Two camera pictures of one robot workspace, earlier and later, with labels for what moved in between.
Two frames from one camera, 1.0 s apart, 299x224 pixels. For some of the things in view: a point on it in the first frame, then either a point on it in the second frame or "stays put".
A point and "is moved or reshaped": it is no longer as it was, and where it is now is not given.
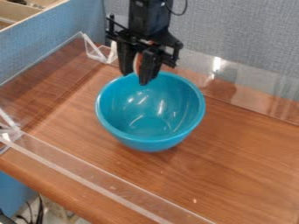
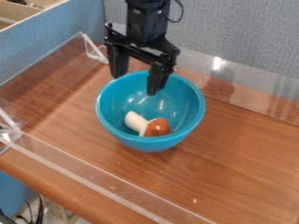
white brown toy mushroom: [138, 59] is moved or reshaped
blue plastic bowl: [151, 116] stays put
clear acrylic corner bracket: [101, 53] stays put
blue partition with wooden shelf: [36, 25] stays put
